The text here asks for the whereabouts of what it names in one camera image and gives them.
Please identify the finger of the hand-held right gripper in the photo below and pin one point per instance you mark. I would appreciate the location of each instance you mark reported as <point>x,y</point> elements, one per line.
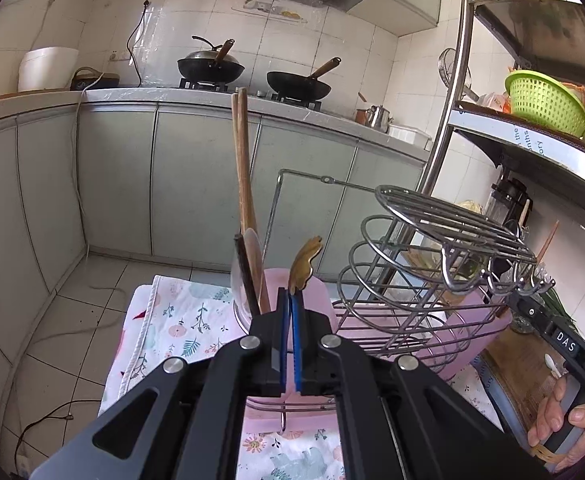
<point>522,307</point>

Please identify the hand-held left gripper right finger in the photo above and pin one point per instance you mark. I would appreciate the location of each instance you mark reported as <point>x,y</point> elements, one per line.
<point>297,350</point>

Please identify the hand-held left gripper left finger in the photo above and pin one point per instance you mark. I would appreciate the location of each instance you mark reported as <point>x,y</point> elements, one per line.
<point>284,350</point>

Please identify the tall pink plastic utensil cup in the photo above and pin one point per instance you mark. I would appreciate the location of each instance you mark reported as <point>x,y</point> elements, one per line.
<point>320,305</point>

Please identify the clear plastic spoon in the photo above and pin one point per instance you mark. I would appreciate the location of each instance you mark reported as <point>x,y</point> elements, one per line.
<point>237,280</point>

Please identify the gold flower-shaped spoon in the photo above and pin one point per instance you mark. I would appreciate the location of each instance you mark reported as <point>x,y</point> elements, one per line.
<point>305,265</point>

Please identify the person's right hand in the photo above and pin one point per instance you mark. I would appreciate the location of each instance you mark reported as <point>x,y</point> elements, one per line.
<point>584,417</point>

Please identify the small white spoon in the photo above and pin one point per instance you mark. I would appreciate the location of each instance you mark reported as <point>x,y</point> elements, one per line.
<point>551,364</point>

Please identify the green onions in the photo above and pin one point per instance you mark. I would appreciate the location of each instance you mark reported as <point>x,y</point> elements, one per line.
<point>559,310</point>

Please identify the pale wooden stick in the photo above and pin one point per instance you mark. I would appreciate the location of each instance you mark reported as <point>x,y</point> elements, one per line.
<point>525,217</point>

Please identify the floral printed cloth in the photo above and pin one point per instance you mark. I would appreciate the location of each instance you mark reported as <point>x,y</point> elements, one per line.
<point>182,320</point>

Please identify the blender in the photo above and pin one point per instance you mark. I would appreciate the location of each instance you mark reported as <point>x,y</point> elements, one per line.
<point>509,200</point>

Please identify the green plastic basket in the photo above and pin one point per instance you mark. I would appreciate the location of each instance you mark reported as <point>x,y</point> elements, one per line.
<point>547,105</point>

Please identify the white plastic container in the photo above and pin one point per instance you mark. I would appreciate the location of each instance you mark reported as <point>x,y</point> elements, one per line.
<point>408,136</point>

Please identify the small steel pot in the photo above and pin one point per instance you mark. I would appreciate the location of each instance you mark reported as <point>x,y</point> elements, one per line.
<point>378,119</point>

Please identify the copper pot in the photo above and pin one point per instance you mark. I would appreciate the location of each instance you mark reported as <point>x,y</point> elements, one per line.
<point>363,112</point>

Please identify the metal skimmer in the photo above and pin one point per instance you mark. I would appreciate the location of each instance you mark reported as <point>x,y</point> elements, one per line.
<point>450,67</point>

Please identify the gas stove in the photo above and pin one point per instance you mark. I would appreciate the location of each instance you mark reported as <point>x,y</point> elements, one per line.
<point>252,91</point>

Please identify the black wok with lid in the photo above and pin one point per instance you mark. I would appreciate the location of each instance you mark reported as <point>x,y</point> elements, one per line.
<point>210,67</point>

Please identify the white rice cooker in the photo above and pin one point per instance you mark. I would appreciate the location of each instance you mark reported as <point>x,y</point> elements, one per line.
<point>47,70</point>

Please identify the glass wall shelf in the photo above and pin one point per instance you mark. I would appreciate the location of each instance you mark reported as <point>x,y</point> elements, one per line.
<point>272,10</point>

